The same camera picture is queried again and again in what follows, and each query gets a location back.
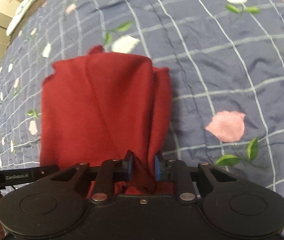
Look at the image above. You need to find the blue floral checked quilt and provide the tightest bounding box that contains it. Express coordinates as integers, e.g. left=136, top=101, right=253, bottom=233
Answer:
left=0, top=0, right=284, bottom=238

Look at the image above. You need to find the red knit sweater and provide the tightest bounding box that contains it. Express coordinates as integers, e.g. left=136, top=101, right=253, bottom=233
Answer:
left=39, top=45, right=172, bottom=194

